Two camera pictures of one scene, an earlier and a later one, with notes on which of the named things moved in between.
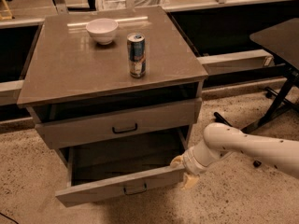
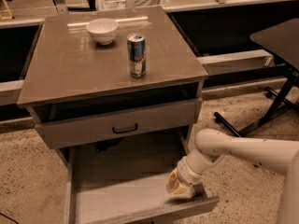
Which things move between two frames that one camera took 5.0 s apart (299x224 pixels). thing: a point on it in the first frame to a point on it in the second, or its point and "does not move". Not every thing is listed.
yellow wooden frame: [5, 14] does not move
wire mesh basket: [130, 1] does not move
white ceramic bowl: [103, 30] does not move
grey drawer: [98, 174] to [123, 194]
